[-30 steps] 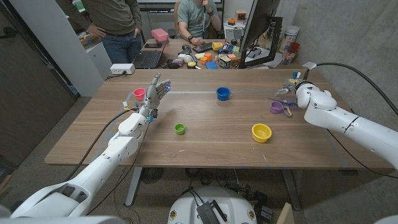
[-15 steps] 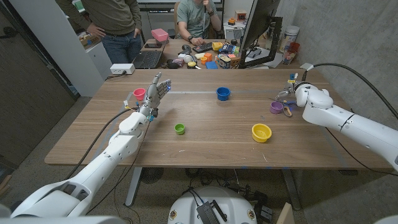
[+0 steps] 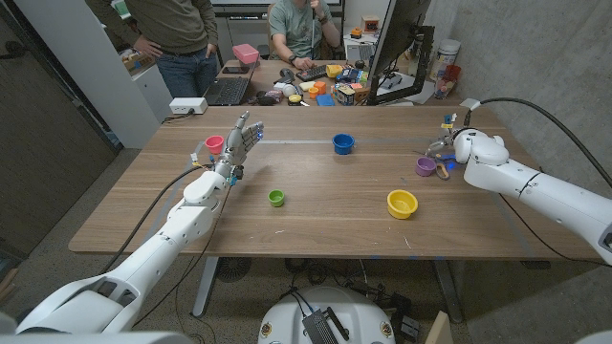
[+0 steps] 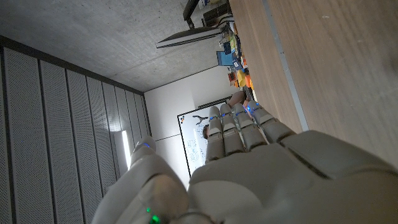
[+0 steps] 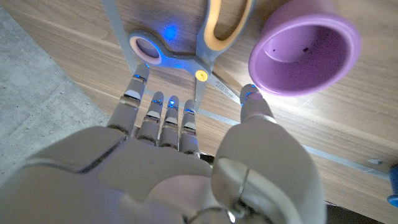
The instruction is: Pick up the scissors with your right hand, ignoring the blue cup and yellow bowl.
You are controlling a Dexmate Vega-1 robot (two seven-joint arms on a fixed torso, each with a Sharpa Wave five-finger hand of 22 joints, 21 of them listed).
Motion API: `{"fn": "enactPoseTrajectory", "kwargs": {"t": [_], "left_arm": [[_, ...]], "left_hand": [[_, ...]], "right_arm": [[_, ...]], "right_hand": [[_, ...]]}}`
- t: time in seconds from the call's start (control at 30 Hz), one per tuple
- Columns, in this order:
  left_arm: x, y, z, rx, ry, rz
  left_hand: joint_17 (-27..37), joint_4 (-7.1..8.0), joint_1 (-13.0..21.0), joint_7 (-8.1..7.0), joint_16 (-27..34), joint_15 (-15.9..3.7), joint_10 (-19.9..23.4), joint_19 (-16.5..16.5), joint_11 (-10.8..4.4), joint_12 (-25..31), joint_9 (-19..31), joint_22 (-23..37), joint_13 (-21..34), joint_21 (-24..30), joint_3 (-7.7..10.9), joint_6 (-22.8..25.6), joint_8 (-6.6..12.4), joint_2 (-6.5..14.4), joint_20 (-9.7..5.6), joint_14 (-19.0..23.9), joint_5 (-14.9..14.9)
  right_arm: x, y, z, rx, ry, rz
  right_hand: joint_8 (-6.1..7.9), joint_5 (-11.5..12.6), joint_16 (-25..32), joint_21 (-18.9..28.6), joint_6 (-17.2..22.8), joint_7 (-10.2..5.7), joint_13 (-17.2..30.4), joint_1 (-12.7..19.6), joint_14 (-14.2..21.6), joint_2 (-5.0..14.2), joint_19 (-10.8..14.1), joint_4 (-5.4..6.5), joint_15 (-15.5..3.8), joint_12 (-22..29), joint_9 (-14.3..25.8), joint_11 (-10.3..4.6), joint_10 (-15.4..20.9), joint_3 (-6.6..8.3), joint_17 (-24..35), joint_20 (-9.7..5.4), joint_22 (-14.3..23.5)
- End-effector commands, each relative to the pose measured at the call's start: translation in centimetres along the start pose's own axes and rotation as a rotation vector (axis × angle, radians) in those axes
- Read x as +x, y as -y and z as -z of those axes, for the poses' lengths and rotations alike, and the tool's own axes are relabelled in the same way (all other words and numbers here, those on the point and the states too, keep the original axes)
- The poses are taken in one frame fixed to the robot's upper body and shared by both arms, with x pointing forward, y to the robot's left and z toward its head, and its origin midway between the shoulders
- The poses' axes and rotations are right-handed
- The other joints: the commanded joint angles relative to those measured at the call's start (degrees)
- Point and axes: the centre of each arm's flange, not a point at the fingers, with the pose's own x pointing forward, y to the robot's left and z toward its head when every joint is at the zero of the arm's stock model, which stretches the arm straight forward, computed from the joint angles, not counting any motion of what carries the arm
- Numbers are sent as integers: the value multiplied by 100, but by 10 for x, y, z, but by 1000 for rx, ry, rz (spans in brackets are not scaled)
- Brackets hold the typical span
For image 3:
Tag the red lidded clear container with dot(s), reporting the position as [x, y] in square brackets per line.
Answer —
[449, 75]

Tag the green plastic cup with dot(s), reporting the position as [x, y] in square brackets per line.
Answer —
[276, 199]

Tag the wooden back desk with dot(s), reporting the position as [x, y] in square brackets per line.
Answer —
[268, 76]

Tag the yellow plastic bowl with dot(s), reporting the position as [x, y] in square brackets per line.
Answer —
[401, 210]

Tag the yellow plastic cup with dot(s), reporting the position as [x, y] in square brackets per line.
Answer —
[333, 71]

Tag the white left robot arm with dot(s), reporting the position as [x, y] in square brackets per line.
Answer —
[184, 224]

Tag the blue plastic cup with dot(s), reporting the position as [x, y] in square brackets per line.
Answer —
[343, 145]

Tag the purple plastic cup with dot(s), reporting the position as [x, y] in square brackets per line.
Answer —
[425, 168]

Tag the grey tape outline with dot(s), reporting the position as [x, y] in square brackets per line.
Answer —
[296, 142]

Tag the white cabinet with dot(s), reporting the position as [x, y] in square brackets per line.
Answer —
[86, 71]

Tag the black box on torso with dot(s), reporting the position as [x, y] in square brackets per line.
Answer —
[318, 329]

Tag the black keyboard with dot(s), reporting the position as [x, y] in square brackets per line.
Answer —
[312, 73]

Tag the grey metal table leg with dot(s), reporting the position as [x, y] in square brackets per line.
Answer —
[205, 286]
[448, 291]

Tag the black monitor with stand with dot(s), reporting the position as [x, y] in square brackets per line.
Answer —
[397, 33]

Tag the blue flat plastic piece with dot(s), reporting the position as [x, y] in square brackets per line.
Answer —
[325, 100]

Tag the white plastic jar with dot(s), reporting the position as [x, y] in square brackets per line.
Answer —
[444, 57]

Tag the small orange plastic cup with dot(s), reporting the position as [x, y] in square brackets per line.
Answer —
[313, 93]

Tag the round black floor fan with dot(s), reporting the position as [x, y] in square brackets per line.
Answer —
[233, 268]

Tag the black laptop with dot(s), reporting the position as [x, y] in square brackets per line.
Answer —
[227, 91]

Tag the large orange plastic cup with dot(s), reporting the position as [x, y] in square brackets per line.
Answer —
[320, 88]

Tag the orange small box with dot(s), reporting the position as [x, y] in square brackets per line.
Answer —
[370, 24]

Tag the pink lidded box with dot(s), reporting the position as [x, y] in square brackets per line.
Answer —
[245, 53]

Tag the person in olive sweater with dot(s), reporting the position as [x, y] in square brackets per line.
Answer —
[172, 24]

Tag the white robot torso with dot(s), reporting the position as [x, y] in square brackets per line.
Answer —
[354, 315]

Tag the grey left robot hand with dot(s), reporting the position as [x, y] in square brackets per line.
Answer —
[237, 145]

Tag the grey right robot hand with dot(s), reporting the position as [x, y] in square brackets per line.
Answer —
[442, 147]

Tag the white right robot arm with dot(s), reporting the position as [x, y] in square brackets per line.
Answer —
[550, 196]

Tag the light wooden block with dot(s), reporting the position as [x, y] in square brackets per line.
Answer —
[437, 330]

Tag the pink plastic cup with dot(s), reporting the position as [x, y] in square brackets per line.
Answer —
[214, 145]

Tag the white power strip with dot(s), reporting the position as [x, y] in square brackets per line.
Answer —
[188, 105]

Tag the person in green t-shirt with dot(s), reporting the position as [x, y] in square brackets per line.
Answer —
[294, 24]

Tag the colourful printed carton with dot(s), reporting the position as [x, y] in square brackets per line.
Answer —
[345, 95]

